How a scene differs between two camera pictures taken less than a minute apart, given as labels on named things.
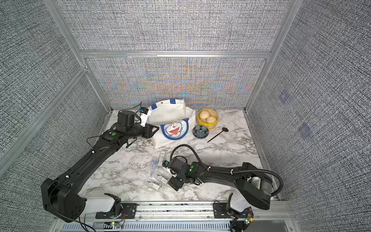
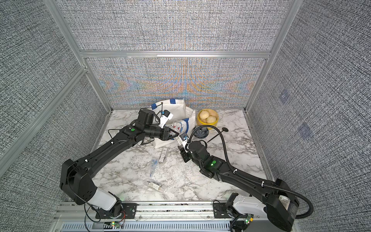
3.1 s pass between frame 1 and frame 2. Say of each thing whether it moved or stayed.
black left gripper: moved
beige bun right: stayed
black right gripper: moved
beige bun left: stayed
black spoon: stayed
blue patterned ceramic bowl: stayed
